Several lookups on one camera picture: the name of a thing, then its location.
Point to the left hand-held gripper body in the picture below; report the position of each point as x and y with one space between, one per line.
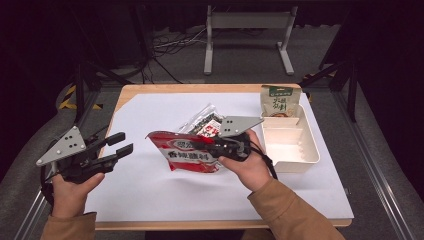
65 146

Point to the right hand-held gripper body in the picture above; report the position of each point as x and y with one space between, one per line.
238 125

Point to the red and white sauce packet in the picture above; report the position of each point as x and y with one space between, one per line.
186 158

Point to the clear packet of dried spices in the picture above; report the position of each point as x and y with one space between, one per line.
206 121

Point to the beige and green sauce packet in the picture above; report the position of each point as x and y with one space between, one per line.
280 100

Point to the white divided plastic tray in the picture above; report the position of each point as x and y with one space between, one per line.
290 150

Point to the person's right hand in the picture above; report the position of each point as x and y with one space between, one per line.
246 170

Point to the person's left hand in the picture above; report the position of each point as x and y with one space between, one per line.
70 196

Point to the yellow and black floor tape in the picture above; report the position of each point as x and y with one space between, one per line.
68 100

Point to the wooden table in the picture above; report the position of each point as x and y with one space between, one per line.
200 88

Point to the black tripod stand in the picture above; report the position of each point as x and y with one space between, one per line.
351 86
79 86

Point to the grey metal stand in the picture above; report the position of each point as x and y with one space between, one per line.
248 20

